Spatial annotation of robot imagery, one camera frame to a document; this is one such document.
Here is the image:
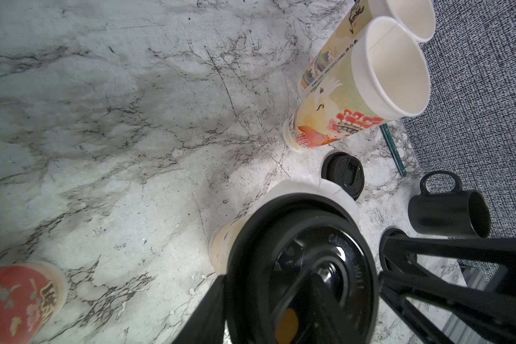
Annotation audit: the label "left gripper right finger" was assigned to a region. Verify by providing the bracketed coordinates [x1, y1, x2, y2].
[310, 279, 361, 343]

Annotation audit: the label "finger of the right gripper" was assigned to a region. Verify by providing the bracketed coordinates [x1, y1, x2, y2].
[378, 272, 516, 343]
[395, 237, 516, 269]

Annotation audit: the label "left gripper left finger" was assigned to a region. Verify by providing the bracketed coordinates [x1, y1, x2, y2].
[172, 275, 226, 344]

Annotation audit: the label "black cup lid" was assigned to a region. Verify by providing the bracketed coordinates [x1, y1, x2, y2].
[226, 193, 379, 343]
[321, 152, 365, 201]
[379, 227, 417, 273]

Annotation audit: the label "translucent leak-proof paper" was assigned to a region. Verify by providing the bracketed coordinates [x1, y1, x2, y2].
[253, 176, 360, 225]

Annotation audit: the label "red patterned paper cup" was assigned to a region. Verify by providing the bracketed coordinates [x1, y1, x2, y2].
[0, 262, 68, 343]

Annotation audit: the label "black mug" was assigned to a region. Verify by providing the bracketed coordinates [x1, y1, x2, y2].
[408, 171, 492, 239]

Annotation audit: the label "red flower paper cup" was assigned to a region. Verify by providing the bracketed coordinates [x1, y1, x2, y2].
[282, 17, 431, 153]

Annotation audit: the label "green handled fork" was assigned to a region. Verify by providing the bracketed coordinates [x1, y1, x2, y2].
[381, 124, 407, 177]

